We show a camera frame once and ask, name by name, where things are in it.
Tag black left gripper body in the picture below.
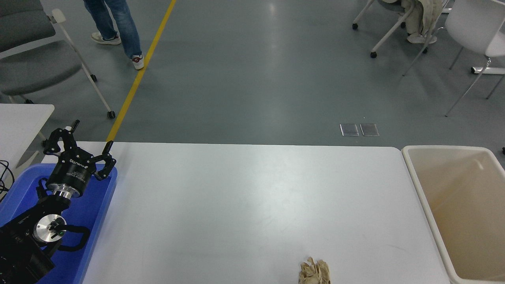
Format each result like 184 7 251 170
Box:
47 151 97 191

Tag blue plastic tray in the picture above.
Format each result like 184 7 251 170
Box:
0 164 118 284

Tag white side table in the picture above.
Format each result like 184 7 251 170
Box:
0 104 55 174

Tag grey rolling chair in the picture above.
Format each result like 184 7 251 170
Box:
0 0 116 120

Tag person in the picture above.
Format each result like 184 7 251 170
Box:
401 0 438 45
83 0 145 71

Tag crumpled tan paper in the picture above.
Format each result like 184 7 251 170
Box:
299 257 331 284

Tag white-framed rolling chair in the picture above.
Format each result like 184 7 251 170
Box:
352 0 428 59

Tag beige jacket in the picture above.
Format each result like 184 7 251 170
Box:
418 0 445 39

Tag large pale plastic bin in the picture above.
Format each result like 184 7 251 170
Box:
402 145 505 284

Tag white shell chair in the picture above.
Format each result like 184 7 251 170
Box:
402 0 505 117

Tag white furniture base bar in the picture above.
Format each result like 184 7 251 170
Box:
471 66 505 75

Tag black cables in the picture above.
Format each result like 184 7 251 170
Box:
0 160 15 202

